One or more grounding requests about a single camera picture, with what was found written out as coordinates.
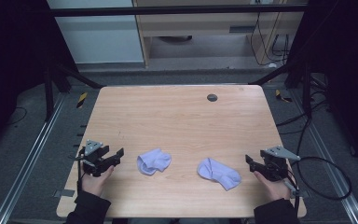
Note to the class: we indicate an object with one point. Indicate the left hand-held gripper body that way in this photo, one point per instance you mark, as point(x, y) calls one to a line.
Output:
point(97, 161)

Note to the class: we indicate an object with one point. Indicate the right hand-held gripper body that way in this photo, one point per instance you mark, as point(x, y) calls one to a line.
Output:
point(275, 166)

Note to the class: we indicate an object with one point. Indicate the light purple sock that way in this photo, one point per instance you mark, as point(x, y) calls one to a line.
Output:
point(219, 174)
point(153, 161)

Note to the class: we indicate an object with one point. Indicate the person's left hand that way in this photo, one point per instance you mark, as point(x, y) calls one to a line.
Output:
point(95, 183)

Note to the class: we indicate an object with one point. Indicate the person's right hand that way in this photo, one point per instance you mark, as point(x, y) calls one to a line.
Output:
point(272, 189)

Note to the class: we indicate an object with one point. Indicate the grey tape piece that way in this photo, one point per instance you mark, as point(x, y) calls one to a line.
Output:
point(64, 193)

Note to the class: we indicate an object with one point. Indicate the yellow and black tape strip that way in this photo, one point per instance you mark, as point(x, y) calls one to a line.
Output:
point(81, 99)
point(281, 96)

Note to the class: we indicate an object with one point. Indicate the black metal stand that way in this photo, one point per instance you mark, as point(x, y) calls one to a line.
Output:
point(306, 90)
point(49, 93)

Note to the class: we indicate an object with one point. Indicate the round grey table grommet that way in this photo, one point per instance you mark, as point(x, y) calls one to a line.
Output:
point(212, 97)

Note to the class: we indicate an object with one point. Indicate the white cabinet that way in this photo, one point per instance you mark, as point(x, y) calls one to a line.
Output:
point(99, 40)

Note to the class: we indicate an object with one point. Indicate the light wooden shelf unit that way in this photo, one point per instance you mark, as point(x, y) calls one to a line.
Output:
point(199, 28)

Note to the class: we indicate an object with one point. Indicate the aluminium floor rail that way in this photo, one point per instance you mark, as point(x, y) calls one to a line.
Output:
point(329, 158)
point(28, 158)

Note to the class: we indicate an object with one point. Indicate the black horizontal frame bar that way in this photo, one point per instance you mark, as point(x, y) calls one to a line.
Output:
point(167, 10)

